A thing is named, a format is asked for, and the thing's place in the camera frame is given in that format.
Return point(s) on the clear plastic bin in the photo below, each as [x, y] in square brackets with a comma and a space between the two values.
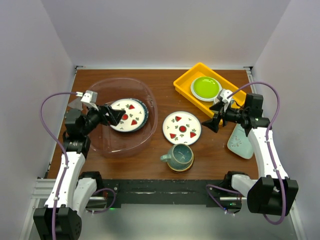
[114, 144]

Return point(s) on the blue floral plate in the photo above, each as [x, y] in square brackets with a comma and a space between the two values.
[147, 115]

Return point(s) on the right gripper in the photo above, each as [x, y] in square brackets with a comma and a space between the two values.
[213, 124]

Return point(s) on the teal glazed mug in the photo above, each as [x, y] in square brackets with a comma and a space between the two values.
[178, 156]

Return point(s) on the light blue mug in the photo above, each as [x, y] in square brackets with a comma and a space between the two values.
[216, 100]

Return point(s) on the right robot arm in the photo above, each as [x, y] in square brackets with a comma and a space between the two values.
[273, 193]

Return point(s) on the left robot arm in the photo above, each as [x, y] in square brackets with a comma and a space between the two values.
[61, 216]

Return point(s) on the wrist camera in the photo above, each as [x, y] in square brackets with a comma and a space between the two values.
[88, 98]
[225, 96]

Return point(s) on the yellow plastic tray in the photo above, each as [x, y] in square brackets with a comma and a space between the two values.
[183, 85]

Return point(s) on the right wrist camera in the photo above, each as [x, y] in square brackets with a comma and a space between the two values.
[225, 96]

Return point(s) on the green rimmed lettered plate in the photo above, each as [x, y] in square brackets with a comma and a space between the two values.
[145, 117]

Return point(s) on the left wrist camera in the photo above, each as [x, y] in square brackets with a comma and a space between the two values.
[88, 98]

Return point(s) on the grey triangular marker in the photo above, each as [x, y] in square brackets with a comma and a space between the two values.
[76, 104]

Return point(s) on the aluminium frame rail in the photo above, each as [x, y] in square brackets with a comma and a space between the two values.
[39, 195]

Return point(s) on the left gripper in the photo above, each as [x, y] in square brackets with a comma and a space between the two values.
[116, 115]

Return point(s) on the yellow rimmed dark bowl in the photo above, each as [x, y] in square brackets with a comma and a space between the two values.
[181, 170]

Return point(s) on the watermelon pattern plate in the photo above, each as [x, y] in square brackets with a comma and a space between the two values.
[135, 117]
[181, 127]

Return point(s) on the lime green plate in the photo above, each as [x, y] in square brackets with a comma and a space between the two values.
[206, 87]

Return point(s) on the pale blue rimmed plate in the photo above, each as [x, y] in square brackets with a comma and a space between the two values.
[203, 99]

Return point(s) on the pale green rectangular dish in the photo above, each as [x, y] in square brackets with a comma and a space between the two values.
[239, 143]

